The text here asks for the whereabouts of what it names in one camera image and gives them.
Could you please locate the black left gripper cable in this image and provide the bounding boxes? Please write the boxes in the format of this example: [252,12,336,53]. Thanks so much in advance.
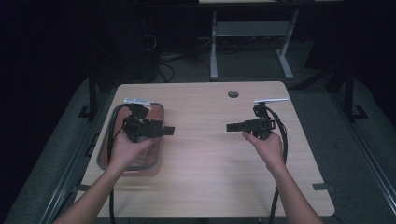
[106,104,134,224]

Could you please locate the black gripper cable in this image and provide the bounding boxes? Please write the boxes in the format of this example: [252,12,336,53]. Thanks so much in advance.
[106,104,134,224]
[264,105,289,224]

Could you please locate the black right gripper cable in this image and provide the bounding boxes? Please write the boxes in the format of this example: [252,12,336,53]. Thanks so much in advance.
[264,105,289,224]

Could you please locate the person's right hand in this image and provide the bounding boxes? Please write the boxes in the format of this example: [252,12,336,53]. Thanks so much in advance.
[242,131,286,171]

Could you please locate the black metal stand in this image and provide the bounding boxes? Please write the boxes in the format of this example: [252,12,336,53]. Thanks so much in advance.
[344,66,370,122]
[78,69,101,120]

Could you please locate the clear plastic container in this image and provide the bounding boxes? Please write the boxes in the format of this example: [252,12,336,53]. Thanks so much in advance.
[96,102,166,177]

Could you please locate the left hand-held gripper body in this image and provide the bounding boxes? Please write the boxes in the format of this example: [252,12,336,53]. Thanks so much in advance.
[121,98,163,144]

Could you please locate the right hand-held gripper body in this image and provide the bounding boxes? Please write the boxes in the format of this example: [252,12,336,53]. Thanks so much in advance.
[244,97,290,140]

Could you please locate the person's left hand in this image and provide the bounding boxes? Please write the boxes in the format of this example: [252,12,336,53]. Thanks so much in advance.
[106,130,160,174]

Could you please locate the white metal desk frame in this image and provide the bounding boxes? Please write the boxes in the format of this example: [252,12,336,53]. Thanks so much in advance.
[199,0,344,82]

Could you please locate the floor cables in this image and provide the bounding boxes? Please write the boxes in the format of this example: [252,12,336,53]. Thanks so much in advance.
[155,52,188,83]

